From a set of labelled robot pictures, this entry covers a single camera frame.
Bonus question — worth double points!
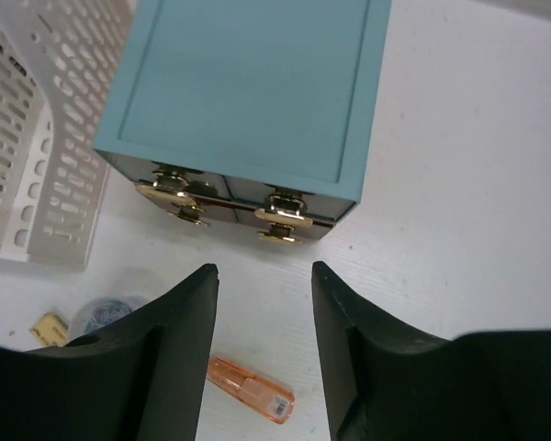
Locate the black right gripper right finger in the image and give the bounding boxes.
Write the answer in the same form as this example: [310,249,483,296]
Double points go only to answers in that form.
[311,262,551,440]

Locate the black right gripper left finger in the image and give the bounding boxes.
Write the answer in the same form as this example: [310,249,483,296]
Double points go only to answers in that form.
[0,264,219,440]

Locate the clear jar of paperclips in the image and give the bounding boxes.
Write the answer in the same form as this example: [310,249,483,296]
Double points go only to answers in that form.
[68,296,149,341]

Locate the beige eraser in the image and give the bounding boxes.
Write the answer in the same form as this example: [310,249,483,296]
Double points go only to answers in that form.
[29,312,69,347]

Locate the orange correction tape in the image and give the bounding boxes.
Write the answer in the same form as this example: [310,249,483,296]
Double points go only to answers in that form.
[207,356,295,424]

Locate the blue top drawer box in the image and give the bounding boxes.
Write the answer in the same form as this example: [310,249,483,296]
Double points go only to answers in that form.
[94,1,390,221]

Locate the white plastic file organizer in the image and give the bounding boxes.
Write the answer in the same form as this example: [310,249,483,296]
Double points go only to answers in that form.
[0,1,133,268]

